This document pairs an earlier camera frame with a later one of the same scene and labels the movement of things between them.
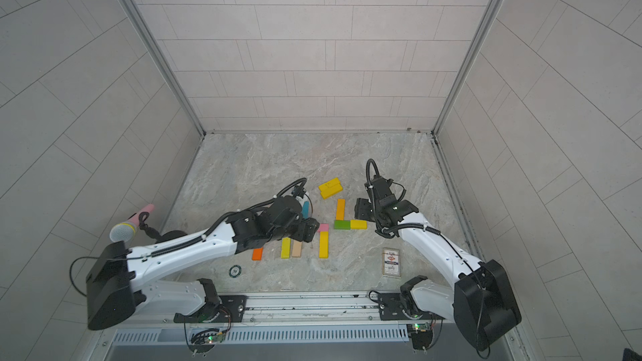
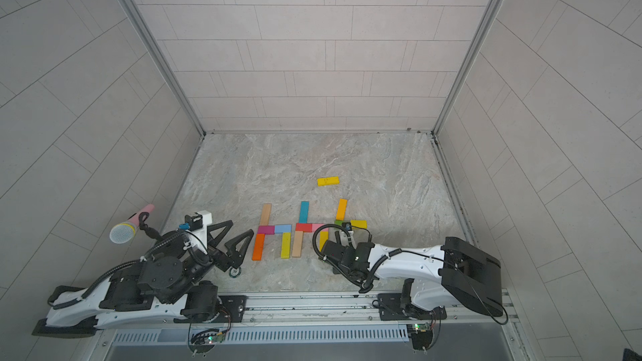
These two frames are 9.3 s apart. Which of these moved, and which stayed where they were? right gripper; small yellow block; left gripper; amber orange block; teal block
Moved: left gripper; right gripper
Stayed: teal block; small yellow block; amber orange block
